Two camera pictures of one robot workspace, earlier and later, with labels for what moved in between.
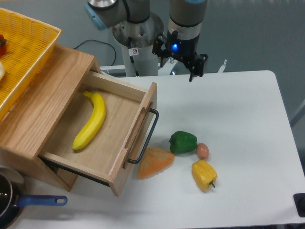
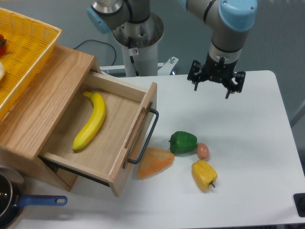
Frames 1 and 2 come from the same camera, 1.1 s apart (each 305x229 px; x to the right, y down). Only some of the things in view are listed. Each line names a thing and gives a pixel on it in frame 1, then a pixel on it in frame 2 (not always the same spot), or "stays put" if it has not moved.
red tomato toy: (3, 46) stays put
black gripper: (185, 49) → (220, 71)
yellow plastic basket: (29, 46) stays put
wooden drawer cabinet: (44, 107) stays put
